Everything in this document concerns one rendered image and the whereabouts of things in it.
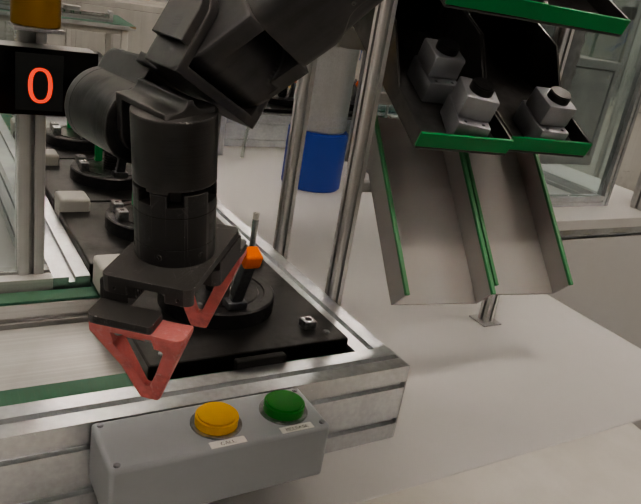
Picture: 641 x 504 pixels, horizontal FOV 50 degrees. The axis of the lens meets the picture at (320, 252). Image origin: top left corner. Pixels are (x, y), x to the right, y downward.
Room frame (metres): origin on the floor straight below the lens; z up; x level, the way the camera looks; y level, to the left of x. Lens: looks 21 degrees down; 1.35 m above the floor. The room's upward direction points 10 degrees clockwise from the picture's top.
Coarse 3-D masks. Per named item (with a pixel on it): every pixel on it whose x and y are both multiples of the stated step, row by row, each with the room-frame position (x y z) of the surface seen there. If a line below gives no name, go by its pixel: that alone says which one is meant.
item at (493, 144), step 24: (408, 0) 1.05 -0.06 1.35; (432, 0) 1.06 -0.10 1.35; (360, 24) 1.01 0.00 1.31; (408, 24) 1.07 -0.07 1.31; (432, 24) 1.08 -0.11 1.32; (456, 24) 1.02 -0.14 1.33; (408, 48) 1.02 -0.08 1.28; (480, 48) 0.95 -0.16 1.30; (480, 72) 0.94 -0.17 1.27; (408, 96) 0.90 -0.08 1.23; (408, 120) 0.83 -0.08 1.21; (432, 120) 0.87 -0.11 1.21; (432, 144) 0.81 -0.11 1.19; (456, 144) 0.82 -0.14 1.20; (480, 144) 0.84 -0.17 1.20; (504, 144) 0.85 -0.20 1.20
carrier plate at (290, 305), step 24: (264, 264) 0.90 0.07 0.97; (288, 288) 0.83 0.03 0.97; (288, 312) 0.76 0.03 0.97; (312, 312) 0.77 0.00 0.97; (192, 336) 0.66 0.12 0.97; (216, 336) 0.67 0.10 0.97; (240, 336) 0.68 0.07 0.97; (264, 336) 0.69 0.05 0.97; (288, 336) 0.70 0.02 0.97; (312, 336) 0.71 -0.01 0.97; (336, 336) 0.72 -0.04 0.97; (144, 360) 0.60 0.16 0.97; (192, 360) 0.61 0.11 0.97; (216, 360) 0.63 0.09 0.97; (288, 360) 0.68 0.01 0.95
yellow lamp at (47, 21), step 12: (12, 0) 0.73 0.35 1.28; (24, 0) 0.72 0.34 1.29; (36, 0) 0.72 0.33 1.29; (48, 0) 0.73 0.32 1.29; (60, 0) 0.75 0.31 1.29; (12, 12) 0.73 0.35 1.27; (24, 12) 0.72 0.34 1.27; (36, 12) 0.72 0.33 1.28; (48, 12) 0.73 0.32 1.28; (60, 12) 0.75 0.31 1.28; (24, 24) 0.72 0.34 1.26; (36, 24) 0.72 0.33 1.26; (48, 24) 0.73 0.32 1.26; (60, 24) 0.75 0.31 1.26
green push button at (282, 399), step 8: (272, 392) 0.57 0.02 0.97; (280, 392) 0.58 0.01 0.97; (288, 392) 0.58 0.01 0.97; (264, 400) 0.56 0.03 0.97; (272, 400) 0.56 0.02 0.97; (280, 400) 0.56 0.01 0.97; (288, 400) 0.57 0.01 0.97; (296, 400) 0.57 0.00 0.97; (264, 408) 0.56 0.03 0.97; (272, 408) 0.55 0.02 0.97; (280, 408) 0.55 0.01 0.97; (288, 408) 0.55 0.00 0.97; (296, 408) 0.55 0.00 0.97; (272, 416) 0.55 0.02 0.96; (280, 416) 0.55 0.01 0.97; (288, 416) 0.55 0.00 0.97; (296, 416) 0.55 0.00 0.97
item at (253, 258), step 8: (248, 248) 0.69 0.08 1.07; (256, 248) 0.69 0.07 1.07; (248, 256) 0.68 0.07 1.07; (256, 256) 0.68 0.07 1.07; (248, 264) 0.68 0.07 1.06; (256, 264) 0.68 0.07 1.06; (240, 272) 0.69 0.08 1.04; (248, 272) 0.69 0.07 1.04; (240, 280) 0.69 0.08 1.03; (248, 280) 0.70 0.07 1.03; (232, 288) 0.70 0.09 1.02; (240, 288) 0.70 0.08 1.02; (232, 296) 0.70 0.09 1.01; (240, 296) 0.70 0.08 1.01
